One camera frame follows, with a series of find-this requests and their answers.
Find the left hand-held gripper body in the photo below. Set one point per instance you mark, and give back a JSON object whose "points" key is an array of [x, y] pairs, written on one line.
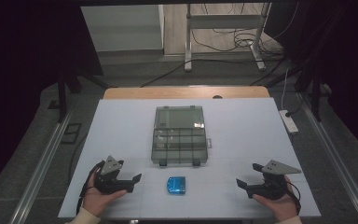
{"points": [[108, 183]]}

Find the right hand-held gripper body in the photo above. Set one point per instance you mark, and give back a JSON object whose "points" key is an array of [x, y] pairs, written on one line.
{"points": [[273, 186]]}

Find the blue plastic packet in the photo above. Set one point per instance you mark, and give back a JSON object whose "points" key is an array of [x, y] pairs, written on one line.
{"points": [[176, 185]]}

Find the clear plastic compartment box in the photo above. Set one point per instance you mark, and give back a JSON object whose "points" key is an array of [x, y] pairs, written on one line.
{"points": [[179, 141]]}

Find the person's left hand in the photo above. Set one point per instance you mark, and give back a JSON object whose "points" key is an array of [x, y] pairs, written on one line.
{"points": [[97, 200]]}

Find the person's right hand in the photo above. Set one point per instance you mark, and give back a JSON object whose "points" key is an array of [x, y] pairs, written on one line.
{"points": [[279, 208]]}

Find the white table mat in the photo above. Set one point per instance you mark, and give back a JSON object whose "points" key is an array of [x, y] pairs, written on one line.
{"points": [[236, 140]]}

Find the white power strip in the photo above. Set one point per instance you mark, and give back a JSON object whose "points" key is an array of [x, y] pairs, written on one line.
{"points": [[289, 124]]}

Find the black frames on floor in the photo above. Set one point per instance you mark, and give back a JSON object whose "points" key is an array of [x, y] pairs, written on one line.
{"points": [[71, 133]]}

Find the wooden table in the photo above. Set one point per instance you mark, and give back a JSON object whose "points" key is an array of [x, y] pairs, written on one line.
{"points": [[167, 92]]}

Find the black metal stand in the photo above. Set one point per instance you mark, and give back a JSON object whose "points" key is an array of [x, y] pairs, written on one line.
{"points": [[315, 96], [62, 93]]}

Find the black curtain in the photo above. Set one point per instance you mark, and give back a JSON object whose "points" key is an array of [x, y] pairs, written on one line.
{"points": [[348, 62], [18, 77]]}

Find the white panel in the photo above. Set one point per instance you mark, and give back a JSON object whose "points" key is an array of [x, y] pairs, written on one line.
{"points": [[121, 28]]}

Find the aluminium floor rail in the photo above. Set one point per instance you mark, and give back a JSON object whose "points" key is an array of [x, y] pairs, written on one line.
{"points": [[40, 168], [335, 155]]}

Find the white metal desk frame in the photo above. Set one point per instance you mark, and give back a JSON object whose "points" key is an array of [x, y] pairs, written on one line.
{"points": [[223, 21]]}

